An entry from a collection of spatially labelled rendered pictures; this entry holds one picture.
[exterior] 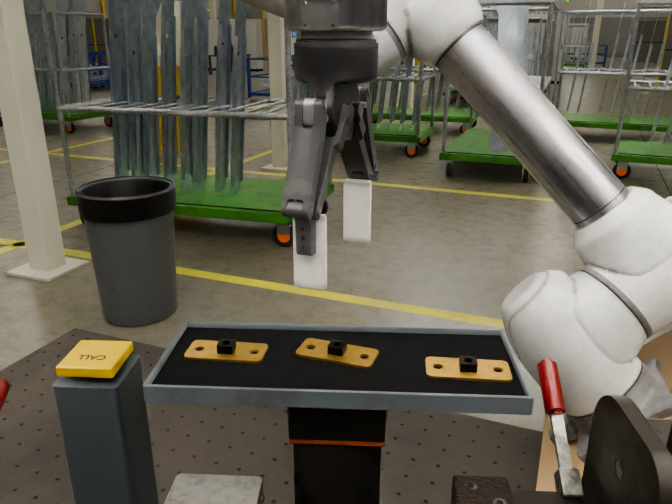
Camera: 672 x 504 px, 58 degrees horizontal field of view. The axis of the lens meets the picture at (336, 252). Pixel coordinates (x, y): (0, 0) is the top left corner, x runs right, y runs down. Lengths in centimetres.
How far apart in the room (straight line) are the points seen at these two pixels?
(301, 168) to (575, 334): 65
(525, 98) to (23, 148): 347
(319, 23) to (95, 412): 45
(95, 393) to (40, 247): 364
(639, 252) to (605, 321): 12
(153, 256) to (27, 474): 206
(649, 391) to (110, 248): 266
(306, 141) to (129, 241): 273
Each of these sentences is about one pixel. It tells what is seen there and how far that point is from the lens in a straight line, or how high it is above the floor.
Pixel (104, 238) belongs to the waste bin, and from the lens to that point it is 324.
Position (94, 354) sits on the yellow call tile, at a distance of 70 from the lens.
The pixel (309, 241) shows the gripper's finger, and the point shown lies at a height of 131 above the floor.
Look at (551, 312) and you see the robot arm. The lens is 103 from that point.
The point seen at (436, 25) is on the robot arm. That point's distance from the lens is 106.
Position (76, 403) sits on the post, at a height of 112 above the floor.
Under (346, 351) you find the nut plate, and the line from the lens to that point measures 65.
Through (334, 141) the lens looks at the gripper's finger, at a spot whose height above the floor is 139.
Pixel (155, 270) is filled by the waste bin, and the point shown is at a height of 31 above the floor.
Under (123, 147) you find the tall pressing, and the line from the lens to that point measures 534.
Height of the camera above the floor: 148
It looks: 20 degrees down
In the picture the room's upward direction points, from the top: straight up
